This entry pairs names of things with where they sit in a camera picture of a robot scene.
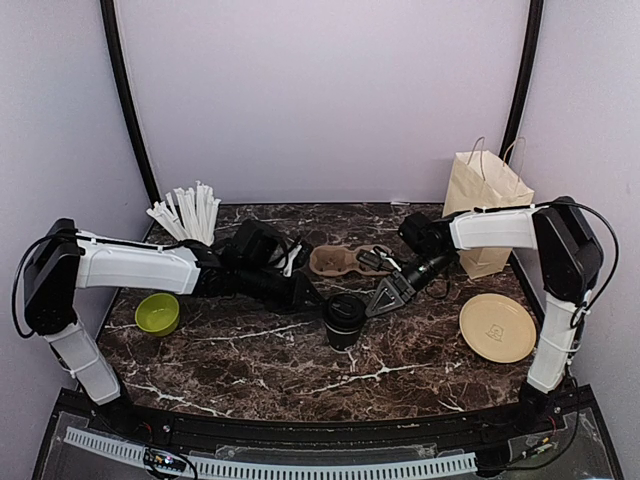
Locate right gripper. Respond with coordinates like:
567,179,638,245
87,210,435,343
365,251,455,318

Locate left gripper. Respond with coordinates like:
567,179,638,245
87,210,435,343
238,264,328,317

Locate brown cardboard cup carrier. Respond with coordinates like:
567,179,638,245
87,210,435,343
309,244,392,277

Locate black paper coffee cup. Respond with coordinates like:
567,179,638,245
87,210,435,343
324,318,364,352

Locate black coffee cup lid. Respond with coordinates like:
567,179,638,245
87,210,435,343
323,293,366,331

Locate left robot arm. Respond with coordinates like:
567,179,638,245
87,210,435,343
11,218,324,436

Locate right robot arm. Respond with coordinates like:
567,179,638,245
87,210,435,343
365,196,609,394

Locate beige plate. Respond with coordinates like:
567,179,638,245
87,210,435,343
459,293,537,364

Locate white cup of straws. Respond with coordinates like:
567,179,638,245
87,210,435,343
146,180,221,246

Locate beige paper bag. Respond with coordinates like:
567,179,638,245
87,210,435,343
442,136,534,279

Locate green bowl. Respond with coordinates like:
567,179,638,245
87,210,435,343
135,293,180,337

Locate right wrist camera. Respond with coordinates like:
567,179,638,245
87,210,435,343
356,247,401,273

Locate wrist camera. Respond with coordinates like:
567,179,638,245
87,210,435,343
275,240,313,277
356,247,401,273

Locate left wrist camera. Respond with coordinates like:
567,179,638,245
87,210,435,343
275,240,313,277

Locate black front rail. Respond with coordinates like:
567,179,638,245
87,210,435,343
109,404,521,450

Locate white cable duct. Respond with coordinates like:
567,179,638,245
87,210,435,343
63,427,477,479

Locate right black frame post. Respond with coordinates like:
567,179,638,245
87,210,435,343
500,0,544,162

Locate black frame post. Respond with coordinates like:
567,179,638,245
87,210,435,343
99,0,159,201
500,0,544,162

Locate left black frame post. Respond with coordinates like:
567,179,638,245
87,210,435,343
99,0,159,201

